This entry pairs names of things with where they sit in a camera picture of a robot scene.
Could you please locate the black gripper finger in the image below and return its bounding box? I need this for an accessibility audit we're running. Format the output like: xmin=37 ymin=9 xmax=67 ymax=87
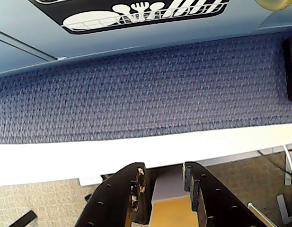
xmin=182 ymin=161 xmax=267 ymax=227
xmin=74 ymin=162 xmax=150 ymax=227

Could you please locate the blue dishwasher door with graphic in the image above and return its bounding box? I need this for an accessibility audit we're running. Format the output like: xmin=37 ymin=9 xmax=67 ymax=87
xmin=0 ymin=0 xmax=273 ymax=68

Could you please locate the yellow box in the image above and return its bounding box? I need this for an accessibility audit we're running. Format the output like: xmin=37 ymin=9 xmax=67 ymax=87
xmin=149 ymin=171 xmax=199 ymax=227

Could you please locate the silver metal rod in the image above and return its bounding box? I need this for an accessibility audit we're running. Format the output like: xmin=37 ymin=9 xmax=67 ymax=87
xmin=247 ymin=201 xmax=275 ymax=227

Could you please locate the black bar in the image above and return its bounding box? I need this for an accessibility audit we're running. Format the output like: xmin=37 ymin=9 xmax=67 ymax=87
xmin=14 ymin=210 xmax=38 ymax=227

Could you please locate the dark blue woven mat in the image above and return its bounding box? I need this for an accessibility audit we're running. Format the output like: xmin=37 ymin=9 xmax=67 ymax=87
xmin=0 ymin=33 xmax=292 ymax=145

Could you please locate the blue toy kitchen body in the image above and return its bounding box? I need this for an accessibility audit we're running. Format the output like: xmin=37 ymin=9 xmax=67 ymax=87
xmin=0 ymin=0 xmax=292 ymax=76

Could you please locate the grey angle bracket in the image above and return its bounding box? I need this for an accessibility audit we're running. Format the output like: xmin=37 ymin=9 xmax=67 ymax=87
xmin=276 ymin=193 xmax=292 ymax=225

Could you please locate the thin black cable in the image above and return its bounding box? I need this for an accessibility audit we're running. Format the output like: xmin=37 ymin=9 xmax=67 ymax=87
xmin=257 ymin=150 xmax=292 ymax=181

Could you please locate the gold curved door handle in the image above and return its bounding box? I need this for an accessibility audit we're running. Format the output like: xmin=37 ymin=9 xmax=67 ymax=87
xmin=255 ymin=0 xmax=292 ymax=11

